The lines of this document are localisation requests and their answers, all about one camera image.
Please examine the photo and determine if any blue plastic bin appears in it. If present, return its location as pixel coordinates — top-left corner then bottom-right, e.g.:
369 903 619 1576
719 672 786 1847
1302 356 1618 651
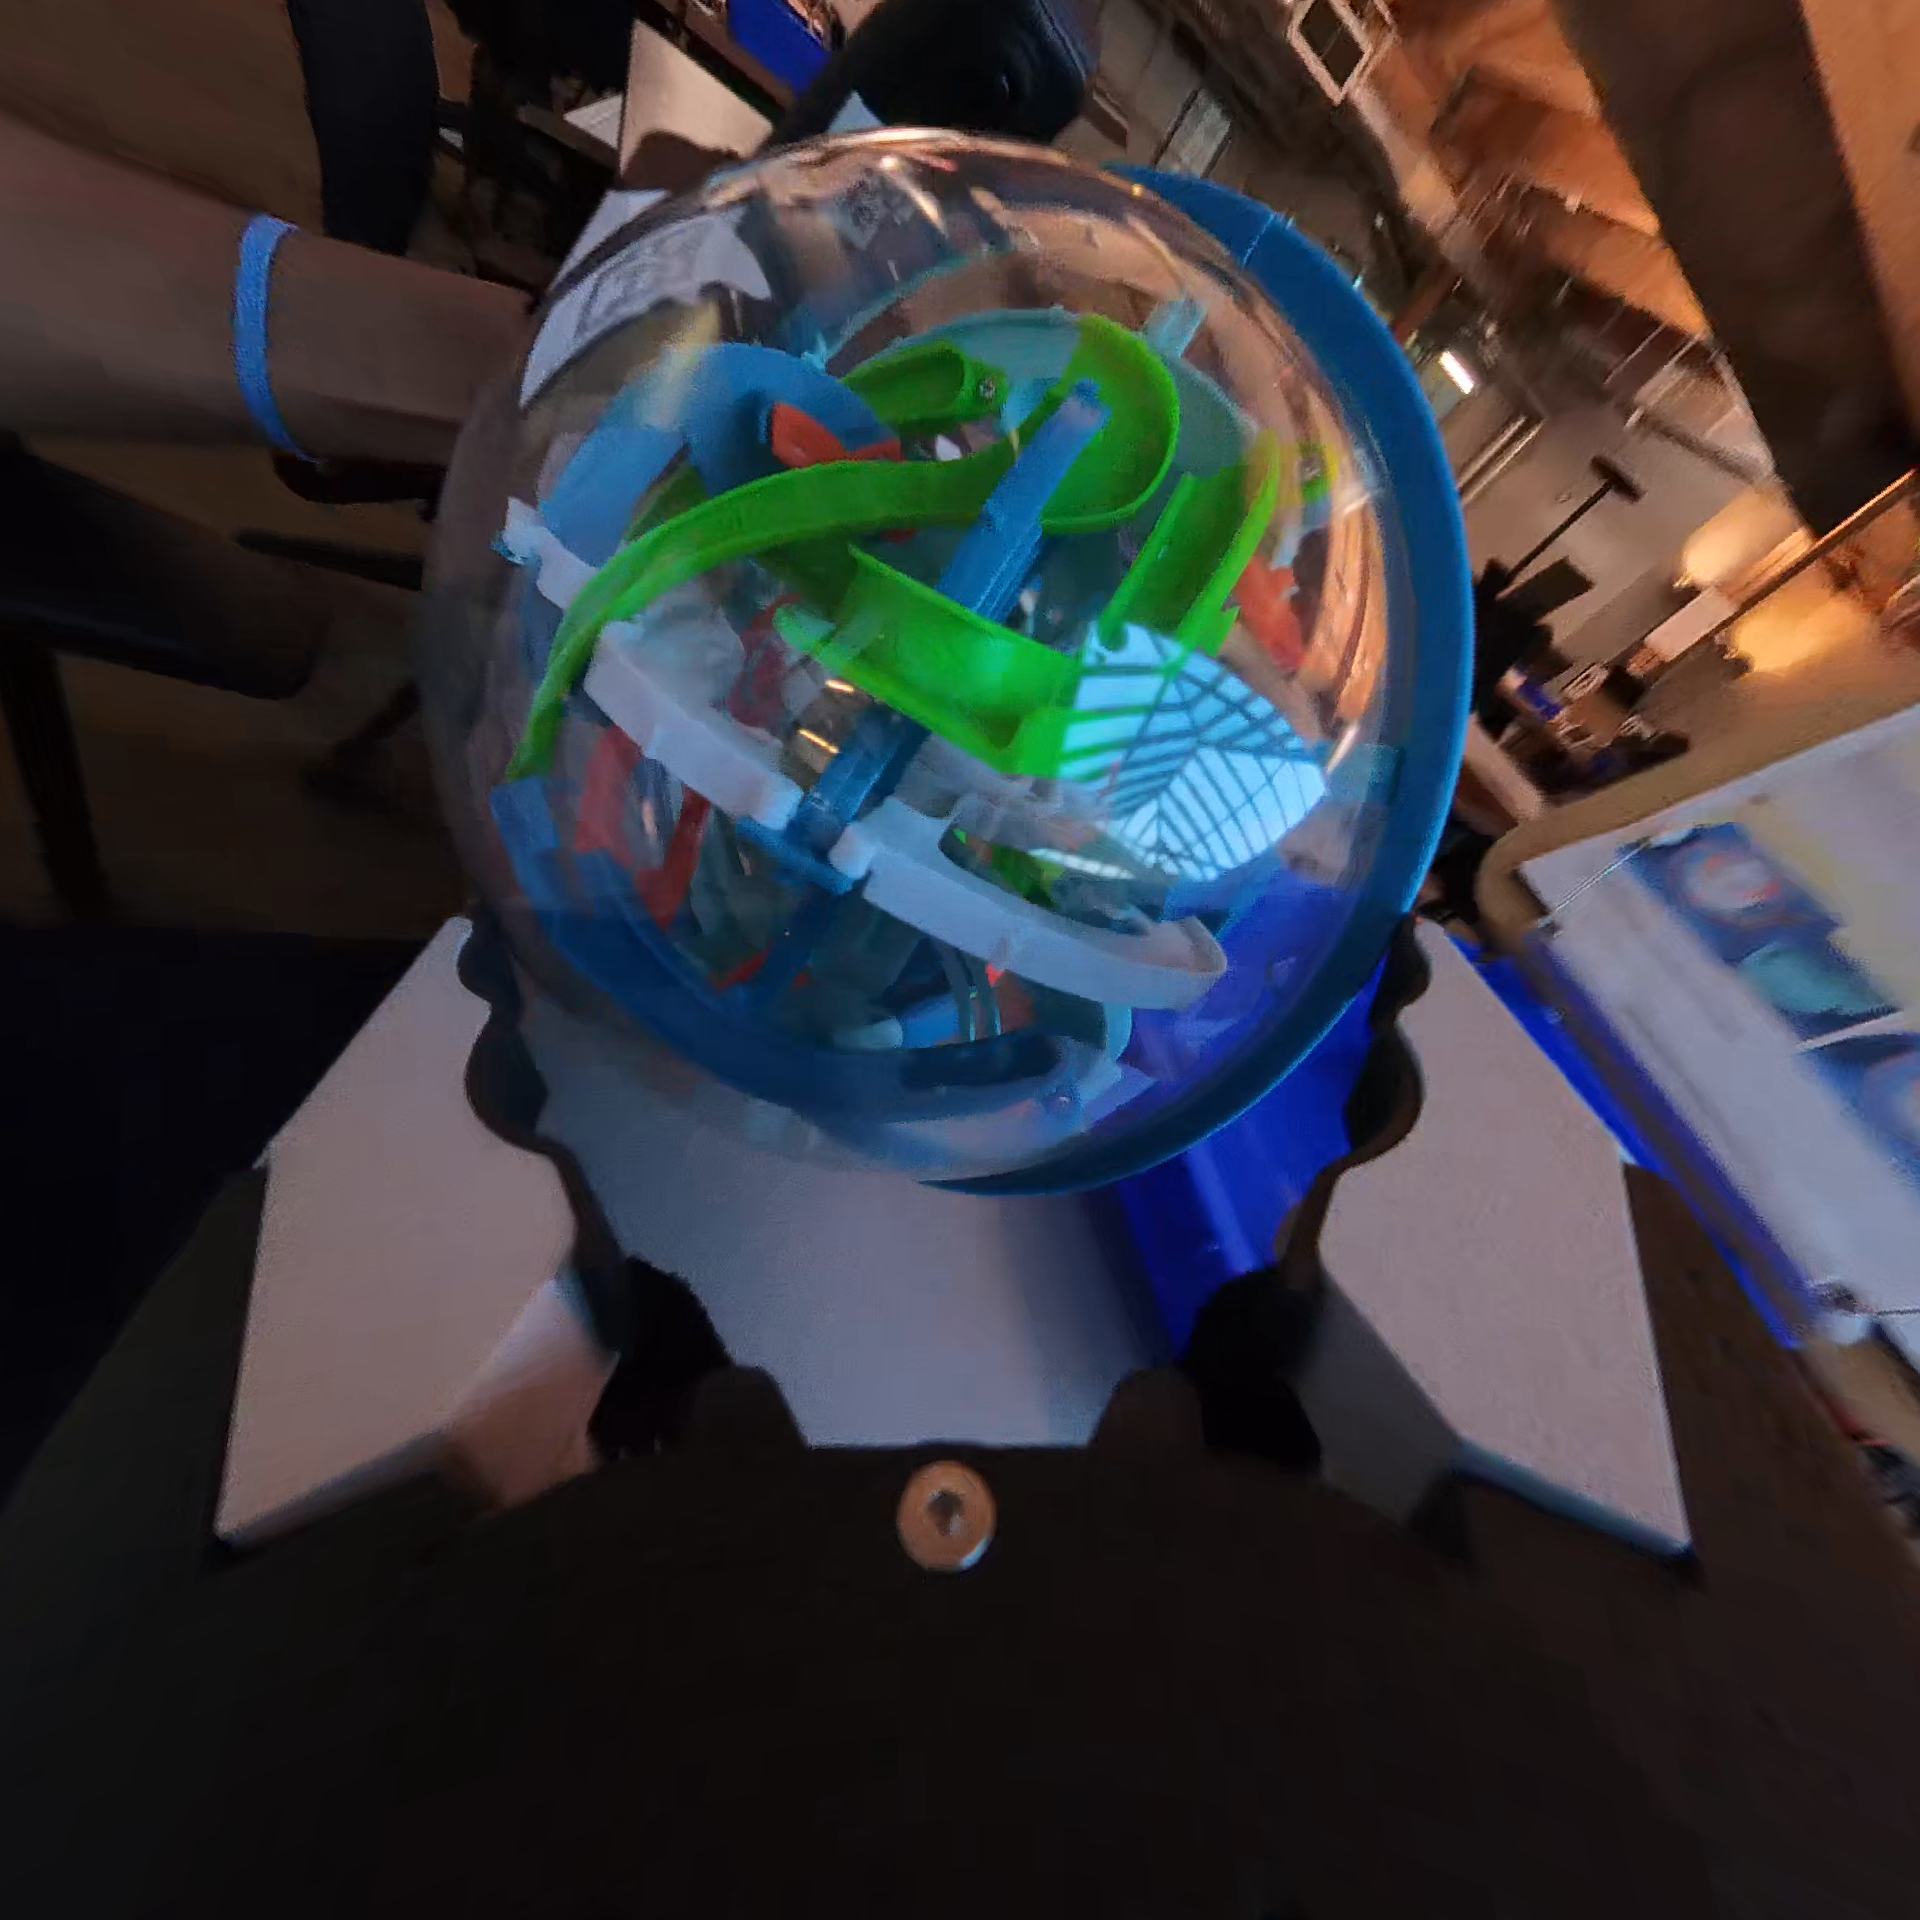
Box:
1102 944 1823 1354

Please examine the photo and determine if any person's left forearm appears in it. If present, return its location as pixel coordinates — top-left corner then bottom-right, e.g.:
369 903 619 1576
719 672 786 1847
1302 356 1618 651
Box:
0 111 301 452

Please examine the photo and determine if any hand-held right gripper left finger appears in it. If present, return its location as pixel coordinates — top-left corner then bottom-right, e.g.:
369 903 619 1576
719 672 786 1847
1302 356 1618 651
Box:
215 914 662 1550

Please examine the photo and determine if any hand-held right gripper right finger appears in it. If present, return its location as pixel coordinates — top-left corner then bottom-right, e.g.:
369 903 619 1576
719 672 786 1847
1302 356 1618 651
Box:
1276 919 1697 1562

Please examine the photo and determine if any blue wristband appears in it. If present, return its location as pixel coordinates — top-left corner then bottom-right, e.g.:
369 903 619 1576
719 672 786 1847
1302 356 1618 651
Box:
228 213 329 464

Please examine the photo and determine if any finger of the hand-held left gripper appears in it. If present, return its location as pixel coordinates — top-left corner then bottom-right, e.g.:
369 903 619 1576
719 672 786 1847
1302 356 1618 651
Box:
517 188 723 406

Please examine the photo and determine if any person's left hand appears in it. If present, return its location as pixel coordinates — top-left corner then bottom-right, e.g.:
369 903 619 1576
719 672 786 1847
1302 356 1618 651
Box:
307 237 535 460

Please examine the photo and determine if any printed instruction sheet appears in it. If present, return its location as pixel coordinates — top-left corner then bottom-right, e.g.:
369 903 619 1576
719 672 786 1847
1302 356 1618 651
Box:
1516 743 1920 1336

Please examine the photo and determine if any clear plastic maze ball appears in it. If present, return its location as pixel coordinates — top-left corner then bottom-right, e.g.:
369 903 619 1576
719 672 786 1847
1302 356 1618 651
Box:
415 127 1478 1198

